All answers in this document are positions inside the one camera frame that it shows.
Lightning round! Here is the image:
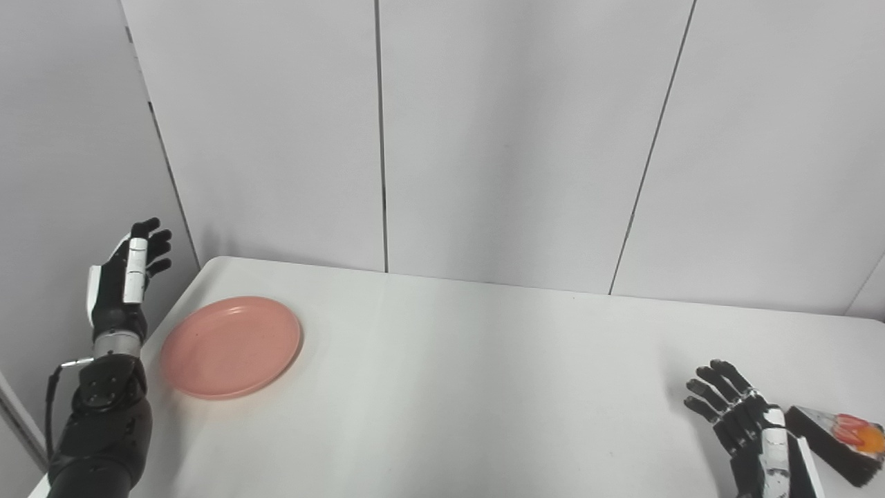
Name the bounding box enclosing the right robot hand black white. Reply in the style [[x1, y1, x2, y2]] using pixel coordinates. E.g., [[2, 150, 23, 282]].
[[684, 359, 825, 498]]

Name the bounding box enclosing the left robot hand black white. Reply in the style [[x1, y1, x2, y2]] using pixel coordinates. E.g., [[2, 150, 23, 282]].
[[86, 218, 173, 343]]

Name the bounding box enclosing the chocolate cake slice with fruit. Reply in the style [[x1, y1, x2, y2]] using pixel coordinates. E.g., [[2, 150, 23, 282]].
[[785, 405, 885, 488]]

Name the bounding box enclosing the pink round plate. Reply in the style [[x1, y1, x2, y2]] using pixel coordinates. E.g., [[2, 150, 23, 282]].
[[160, 296, 303, 401]]

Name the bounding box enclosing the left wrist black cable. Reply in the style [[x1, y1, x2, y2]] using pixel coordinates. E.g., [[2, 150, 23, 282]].
[[44, 357, 95, 463]]

